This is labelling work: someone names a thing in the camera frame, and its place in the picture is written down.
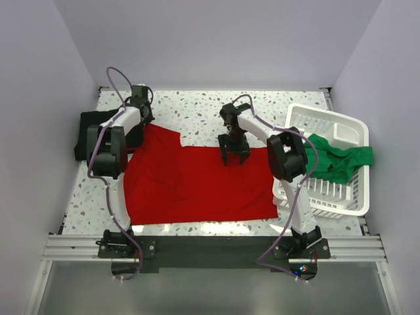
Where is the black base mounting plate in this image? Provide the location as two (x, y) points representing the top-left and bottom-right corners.
(96, 231), (331, 276)

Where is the folded black t shirt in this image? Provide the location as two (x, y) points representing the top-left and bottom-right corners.
(73, 109), (144, 161)

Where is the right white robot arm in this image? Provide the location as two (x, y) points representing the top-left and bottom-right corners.
(218, 103), (322, 258)

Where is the green t shirt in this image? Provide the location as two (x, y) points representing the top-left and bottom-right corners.
(308, 134), (373, 184)

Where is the red t shirt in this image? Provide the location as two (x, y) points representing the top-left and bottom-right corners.
(123, 125), (278, 225)

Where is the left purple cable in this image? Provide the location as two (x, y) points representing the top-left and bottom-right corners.
(87, 66), (155, 282)

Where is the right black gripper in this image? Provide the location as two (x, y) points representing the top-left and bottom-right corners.
(219, 128), (251, 163)

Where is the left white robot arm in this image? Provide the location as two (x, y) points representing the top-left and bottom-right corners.
(86, 85), (154, 232)

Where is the white plastic laundry basket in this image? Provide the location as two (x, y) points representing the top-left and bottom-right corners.
(285, 104), (369, 219)

